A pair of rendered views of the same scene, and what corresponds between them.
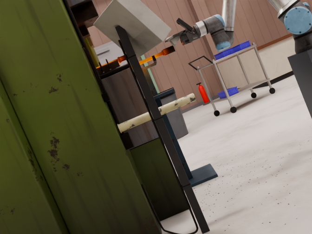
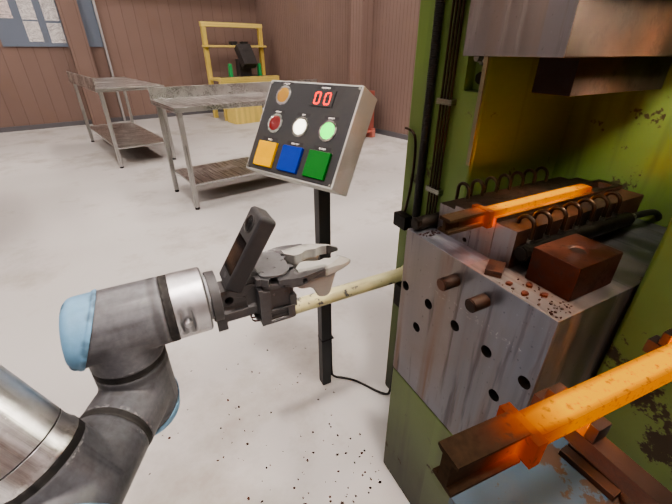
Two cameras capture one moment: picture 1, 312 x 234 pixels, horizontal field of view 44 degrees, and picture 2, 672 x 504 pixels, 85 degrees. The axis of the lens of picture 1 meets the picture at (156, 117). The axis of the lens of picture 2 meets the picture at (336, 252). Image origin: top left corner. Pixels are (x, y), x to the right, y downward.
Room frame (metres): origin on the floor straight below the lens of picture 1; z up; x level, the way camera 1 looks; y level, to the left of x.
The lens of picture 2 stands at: (2.90, -0.48, 1.28)
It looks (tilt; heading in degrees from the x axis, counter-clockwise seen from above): 29 degrees down; 153
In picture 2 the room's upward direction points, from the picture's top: straight up
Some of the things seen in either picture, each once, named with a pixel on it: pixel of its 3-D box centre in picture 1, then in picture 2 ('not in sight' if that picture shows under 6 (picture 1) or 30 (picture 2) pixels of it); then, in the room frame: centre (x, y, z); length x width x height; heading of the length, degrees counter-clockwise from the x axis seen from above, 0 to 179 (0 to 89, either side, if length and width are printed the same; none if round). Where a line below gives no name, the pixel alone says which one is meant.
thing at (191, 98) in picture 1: (157, 112); (349, 290); (2.07, -0.01, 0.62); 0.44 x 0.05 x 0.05; 91
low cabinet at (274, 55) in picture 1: (272, 59); not in sight; (8.26, -2.78, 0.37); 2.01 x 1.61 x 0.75; 11
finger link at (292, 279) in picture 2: not in sight; (295, 274); (2.47, -0.33, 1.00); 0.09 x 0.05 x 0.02; 81
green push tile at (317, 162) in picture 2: not in sight; (317, 165); (2.00, -0.08, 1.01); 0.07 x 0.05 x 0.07; 26
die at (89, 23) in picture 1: (65, 24); (592, 26); (2.41, 0.29, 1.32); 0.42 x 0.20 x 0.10; 91
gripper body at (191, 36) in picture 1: (188, 35); (251, 290); (2.44, -0.39, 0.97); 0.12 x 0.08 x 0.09; 91
